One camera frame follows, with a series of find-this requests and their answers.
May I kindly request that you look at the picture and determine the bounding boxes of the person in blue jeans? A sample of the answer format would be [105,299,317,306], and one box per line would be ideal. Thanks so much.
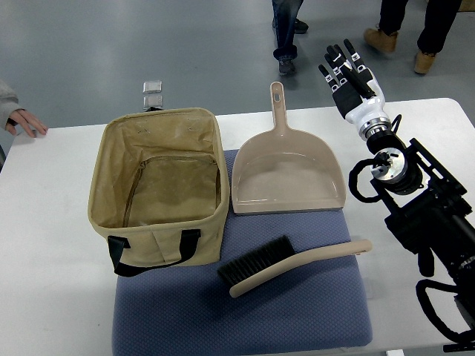
[272,0,309,76]

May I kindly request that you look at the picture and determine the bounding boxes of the bystander bare hand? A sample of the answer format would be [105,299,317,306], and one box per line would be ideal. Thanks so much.
[5,109,48,138]

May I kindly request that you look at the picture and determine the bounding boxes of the beige hand broom black bristles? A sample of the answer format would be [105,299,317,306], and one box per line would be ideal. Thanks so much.
[217,236,373,298]

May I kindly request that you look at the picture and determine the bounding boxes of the metal floor plate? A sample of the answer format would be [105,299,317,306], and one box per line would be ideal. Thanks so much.
[143,93,163,110]
[142,79,163,93]

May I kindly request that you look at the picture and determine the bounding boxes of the upper metal floor plate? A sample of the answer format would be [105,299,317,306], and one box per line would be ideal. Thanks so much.
[142,79,163,93]

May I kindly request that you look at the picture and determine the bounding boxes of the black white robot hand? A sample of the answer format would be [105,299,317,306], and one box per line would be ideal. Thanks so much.
[318,39,392,141]

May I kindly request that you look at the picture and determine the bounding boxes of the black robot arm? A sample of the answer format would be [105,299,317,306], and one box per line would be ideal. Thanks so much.
[349,116,474,352]

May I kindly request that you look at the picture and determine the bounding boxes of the grey sleeve forearm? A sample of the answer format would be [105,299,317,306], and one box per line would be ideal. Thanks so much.
[0,80,22,130]

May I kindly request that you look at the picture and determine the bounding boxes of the person with tan boots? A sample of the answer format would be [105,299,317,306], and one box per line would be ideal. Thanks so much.
[363,0,465,75]

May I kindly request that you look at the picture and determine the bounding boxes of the lower metal floor plate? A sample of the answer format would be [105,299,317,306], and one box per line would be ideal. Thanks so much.
[143,93,163,110]

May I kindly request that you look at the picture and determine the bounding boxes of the yellow fabric bag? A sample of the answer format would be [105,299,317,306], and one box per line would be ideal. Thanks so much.
[88,108,230,277]

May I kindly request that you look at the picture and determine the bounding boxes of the beige plastic dustpan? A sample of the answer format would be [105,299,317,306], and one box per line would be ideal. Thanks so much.
[231,82,346,214]

